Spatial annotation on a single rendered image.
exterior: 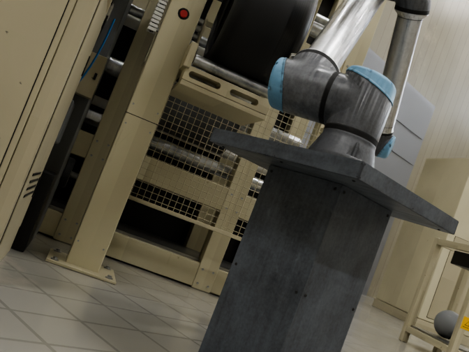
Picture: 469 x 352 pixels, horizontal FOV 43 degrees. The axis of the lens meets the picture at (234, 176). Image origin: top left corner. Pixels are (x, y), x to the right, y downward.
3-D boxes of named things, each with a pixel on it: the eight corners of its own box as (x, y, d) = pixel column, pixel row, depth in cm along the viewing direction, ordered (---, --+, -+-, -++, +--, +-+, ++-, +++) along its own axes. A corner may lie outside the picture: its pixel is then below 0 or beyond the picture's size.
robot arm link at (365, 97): (375, 134, 153) (399, 72, 155) (313, 115, 159) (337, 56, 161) (380, 150, 167) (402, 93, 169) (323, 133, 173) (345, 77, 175)
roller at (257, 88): (192, 55, 226) (193, 50, 230) (188, 65, 228) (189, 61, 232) (275, 92, 234) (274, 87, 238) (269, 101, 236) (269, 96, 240)
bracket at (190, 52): (183, 65, 222) (192, 40, 223) (168, 79, 261) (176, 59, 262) (190, 68, 223) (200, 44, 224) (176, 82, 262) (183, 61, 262)
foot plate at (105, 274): (45, 260, 217) (47, 255, 217) (49, 250, 243) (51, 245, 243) (115, 285, 223) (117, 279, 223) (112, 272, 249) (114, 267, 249)
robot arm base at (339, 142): (382, 187, 164) (394, 154, 165) (356, 165, 148) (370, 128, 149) (322, 170, 175) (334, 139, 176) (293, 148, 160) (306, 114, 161)
